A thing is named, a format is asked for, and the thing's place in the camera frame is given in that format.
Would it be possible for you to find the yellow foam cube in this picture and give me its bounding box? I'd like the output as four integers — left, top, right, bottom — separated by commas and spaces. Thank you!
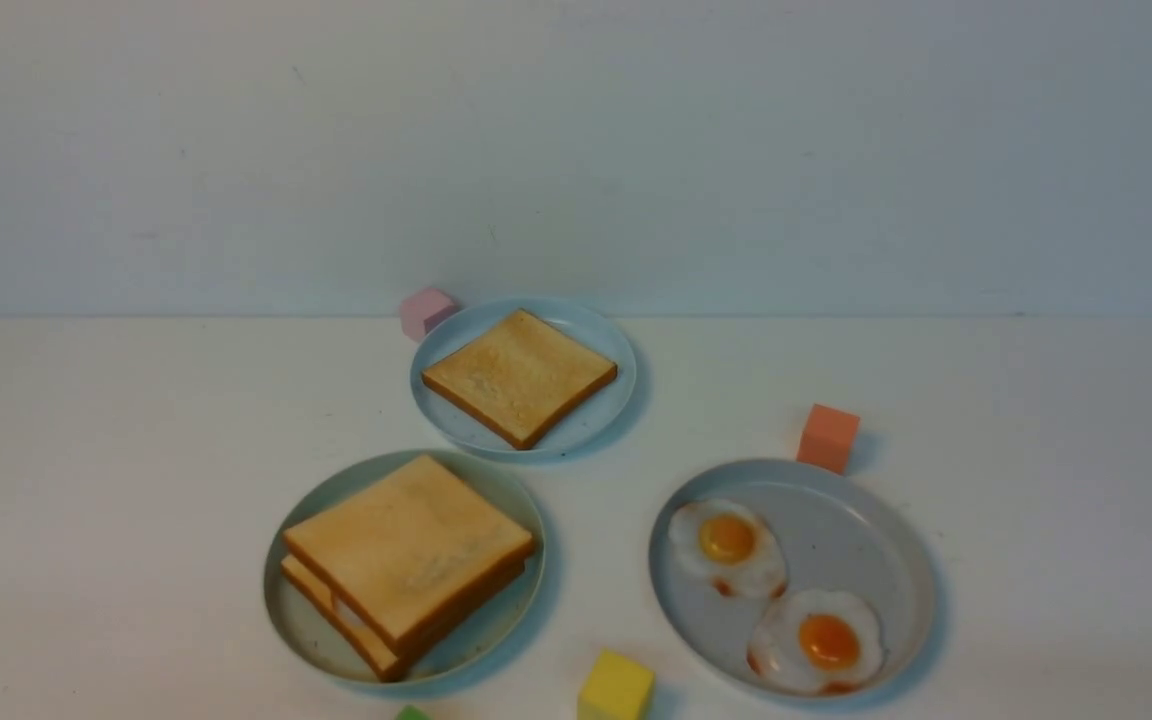
576, 650, 657, 720

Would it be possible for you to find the pink foam cube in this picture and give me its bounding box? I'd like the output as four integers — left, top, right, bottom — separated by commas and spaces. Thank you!
399, 287, 461, 343

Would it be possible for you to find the green foam cube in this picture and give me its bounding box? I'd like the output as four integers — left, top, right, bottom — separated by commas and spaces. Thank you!
393, 705, 431, 720

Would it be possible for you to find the small blue bread plate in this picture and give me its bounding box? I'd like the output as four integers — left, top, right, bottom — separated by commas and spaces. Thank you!
410, 297, 639, 462

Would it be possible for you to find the large green empty plate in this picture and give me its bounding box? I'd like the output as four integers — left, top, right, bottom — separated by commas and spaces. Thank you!
264, 448, 550, 691

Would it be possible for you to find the orange foam cube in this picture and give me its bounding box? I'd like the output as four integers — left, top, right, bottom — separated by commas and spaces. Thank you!
796, 404, 861, 477

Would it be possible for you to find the large grey egg plate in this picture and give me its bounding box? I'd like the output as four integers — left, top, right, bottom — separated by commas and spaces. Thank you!
646, 457, 943, 708

